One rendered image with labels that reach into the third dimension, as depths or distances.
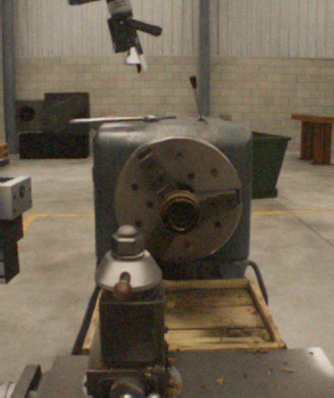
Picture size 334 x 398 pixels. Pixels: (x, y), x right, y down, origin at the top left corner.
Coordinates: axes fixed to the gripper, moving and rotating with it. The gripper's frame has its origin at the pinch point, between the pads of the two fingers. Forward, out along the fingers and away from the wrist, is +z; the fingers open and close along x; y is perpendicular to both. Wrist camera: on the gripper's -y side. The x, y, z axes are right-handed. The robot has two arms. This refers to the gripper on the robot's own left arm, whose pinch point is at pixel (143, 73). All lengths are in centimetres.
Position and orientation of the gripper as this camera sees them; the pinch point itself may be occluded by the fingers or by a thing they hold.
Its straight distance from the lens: 144.8
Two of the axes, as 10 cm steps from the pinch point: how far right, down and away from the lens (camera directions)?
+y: -9.5, 2.9, -1.2
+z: 2.5, 9.4, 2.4
